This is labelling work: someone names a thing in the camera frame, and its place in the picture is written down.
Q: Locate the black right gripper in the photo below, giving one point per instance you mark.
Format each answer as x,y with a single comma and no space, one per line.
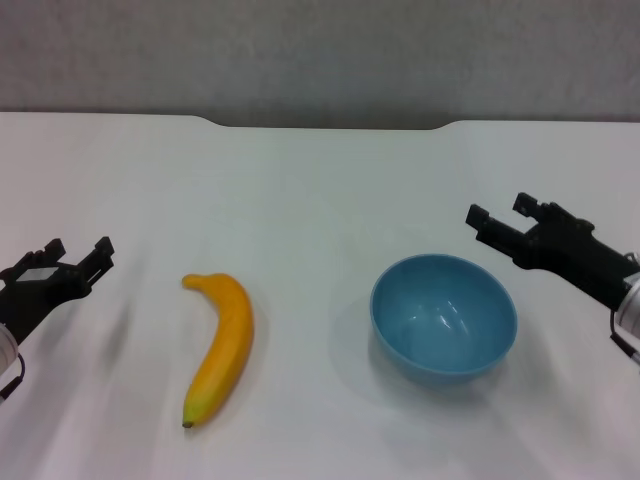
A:
570,250

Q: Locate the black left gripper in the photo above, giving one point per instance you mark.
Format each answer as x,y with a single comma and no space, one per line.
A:
40,292

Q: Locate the blue bowl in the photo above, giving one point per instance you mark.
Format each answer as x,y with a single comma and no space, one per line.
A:
442,325

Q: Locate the yellow banana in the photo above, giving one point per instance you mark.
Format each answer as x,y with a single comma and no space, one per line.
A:
227,330

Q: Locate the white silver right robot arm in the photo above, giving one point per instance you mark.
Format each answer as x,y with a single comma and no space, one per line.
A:
631,305

